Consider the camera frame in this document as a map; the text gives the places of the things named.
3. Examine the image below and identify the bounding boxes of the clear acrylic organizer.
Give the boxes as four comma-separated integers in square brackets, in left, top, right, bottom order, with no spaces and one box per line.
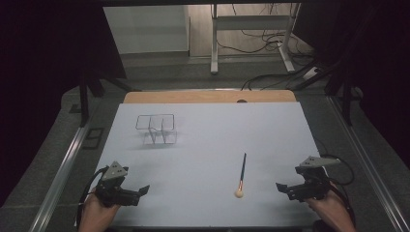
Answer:
[134,113,179,146]

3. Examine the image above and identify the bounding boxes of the aluminium rail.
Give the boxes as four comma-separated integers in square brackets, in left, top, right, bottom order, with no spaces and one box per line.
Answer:
[326,96,410,232]
[28,124,91,232]

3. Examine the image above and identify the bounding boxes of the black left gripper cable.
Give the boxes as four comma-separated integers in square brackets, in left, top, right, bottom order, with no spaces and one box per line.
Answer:
[75,165,110,228]

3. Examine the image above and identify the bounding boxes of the black metal stand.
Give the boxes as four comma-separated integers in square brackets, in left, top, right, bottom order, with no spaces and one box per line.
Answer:
[291,61,364,127]
[69,72,139,129]

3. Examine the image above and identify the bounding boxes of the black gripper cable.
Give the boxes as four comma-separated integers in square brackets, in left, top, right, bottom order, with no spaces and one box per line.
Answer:
[75,165,110,228]
[317,154,356,226]

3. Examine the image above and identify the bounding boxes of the white panel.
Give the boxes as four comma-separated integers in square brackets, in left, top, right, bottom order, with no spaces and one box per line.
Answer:
[102,5,191,55]

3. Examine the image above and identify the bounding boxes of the white metal desk frame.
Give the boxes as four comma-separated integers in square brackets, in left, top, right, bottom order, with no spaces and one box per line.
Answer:
[210,3,303,75]

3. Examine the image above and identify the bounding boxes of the person's left hand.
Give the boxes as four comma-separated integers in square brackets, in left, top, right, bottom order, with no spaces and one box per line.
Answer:
[77,187,122,232]

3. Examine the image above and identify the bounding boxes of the person's right hand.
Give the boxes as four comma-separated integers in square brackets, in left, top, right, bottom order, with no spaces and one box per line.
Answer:
[304,182,357,232]

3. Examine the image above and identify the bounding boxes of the black handled makeup brush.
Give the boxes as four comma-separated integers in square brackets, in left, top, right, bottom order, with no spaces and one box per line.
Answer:
[234,152,248,199]

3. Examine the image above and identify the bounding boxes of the wooden table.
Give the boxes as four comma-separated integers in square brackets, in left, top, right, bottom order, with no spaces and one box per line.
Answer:
[123,90,298,104]

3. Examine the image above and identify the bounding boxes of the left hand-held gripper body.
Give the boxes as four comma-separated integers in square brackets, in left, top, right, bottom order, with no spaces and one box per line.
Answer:
[95,160,143,208]

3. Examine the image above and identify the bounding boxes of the white table mat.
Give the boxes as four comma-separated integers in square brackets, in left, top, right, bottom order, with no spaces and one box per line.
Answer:
[94,101,323,228]

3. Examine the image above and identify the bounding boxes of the black floor cables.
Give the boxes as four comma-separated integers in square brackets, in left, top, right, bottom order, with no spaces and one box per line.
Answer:
[216,3,318,91]

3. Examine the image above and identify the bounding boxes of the white power strip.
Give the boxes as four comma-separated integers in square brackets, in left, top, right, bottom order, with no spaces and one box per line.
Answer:
[303,66,321,81]

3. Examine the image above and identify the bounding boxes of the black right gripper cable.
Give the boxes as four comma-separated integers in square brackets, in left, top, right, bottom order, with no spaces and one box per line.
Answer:
[317,154,356,226]

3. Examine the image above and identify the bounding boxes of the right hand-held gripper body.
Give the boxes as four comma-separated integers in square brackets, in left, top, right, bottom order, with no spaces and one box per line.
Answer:
[284,156,342,203]

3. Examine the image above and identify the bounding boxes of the dark curtain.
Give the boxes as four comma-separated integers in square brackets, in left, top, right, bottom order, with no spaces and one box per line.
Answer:
[294,0,410,162]
[0,0,128,207]

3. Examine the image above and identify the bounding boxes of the black rectangular floor frame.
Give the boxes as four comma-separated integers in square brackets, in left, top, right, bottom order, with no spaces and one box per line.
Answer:
[81,127,105,151]

